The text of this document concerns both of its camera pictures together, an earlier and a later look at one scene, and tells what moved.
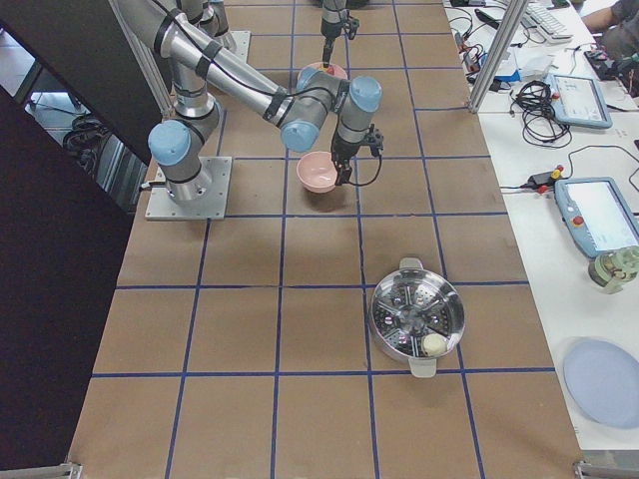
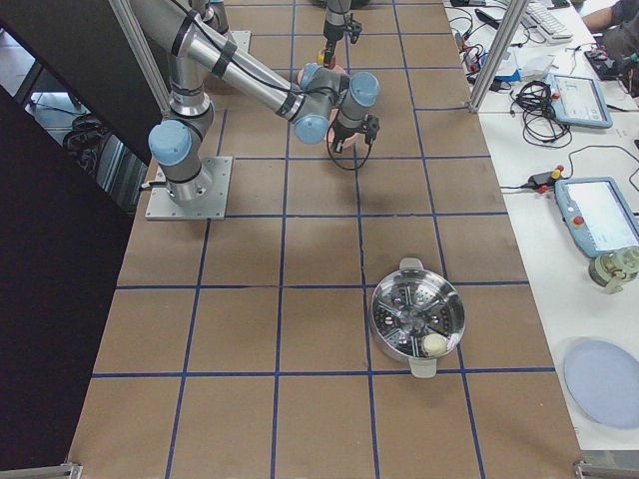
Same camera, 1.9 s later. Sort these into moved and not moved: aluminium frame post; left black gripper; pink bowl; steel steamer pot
Moved: pink bowl
Not moved: aluminium frame post; left black gripper; steel steamer pot
